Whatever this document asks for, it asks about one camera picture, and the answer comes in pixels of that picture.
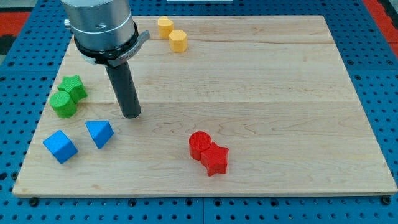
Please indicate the red cylinder block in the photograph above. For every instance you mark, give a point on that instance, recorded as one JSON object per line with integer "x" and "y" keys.
{"x": 199, "y": 142}

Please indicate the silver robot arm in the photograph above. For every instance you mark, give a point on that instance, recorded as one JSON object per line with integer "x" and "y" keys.
{"x": 98, "y": 16}

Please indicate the yellow pentagon block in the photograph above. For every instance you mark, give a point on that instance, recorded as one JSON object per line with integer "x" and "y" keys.
{"x": 165, "y": 27}

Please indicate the blue triangle block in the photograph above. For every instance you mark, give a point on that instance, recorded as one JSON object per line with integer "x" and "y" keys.
{"x": 100, "y": 131}

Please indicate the blue cube block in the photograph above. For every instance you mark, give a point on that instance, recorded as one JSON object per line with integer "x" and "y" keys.
{"x": 60, "y": 146}

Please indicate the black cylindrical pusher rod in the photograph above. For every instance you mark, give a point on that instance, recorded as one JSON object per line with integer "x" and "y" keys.
{"x": 124, "y": 89}

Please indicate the yellow hexagon block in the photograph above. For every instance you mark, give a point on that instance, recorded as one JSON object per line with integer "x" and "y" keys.
{"x": 178, "y": 41}

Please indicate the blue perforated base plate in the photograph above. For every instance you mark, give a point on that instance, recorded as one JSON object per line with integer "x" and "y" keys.
{"x": 31, "y": 65}

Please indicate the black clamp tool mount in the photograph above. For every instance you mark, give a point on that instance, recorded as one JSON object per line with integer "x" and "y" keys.
{"x": 108, "y": 49}

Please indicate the green star block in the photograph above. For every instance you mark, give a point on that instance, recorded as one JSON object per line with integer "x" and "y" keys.
{"x": 74, "y": 87}

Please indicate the wooden board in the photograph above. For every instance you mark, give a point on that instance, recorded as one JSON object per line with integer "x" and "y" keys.
{"x": 274, "y": 90}

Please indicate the red star block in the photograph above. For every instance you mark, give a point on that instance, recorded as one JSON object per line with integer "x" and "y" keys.
{"x": 215, "y": 159}

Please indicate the green cylinder block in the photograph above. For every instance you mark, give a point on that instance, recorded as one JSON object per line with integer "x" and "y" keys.
{"x": 62, "y": 104}

